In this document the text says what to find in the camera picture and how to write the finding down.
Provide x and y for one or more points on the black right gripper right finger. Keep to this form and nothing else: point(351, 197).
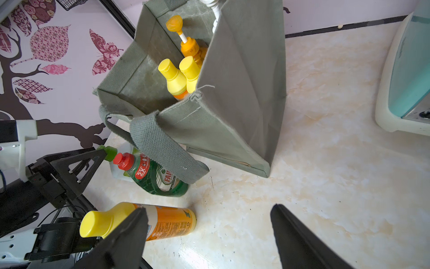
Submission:
point(298, 246)

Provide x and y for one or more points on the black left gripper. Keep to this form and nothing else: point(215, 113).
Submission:
point(62, 178)

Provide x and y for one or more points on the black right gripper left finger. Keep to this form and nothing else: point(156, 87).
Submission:
point(123, 248)

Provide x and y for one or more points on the orange bottle yellow cap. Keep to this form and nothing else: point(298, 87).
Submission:
point(151, 222)
point(191, 71)
point(175, 79)

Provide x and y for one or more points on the green fabric shopping bag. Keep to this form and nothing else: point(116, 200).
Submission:
point(234, 116)

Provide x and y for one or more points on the large orange pump soap bottle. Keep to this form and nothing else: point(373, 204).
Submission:
point(188, 46)

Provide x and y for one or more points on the yellow pump soap bottle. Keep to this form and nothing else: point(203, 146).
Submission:
point(215, 6)

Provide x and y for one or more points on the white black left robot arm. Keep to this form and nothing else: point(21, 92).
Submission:
point(40, 218)

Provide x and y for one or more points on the dark green bottle red cap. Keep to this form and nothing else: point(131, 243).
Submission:
point(150, 175)

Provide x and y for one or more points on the mint chrome toaster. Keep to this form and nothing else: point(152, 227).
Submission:
point(403, 99)

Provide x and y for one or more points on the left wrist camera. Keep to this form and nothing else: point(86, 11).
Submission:
point(14, 134)

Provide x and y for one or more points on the black wire basket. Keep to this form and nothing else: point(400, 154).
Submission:
point(69, 4)

